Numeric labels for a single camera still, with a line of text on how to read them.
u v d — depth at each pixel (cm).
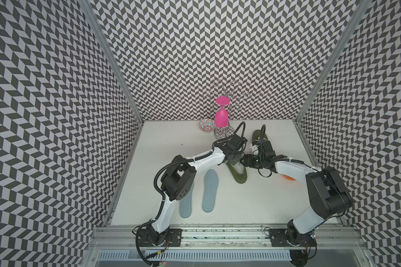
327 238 75
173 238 72
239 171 92
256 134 101
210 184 89
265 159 72
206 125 115
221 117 89
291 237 66
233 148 72
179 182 52
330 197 46
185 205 82
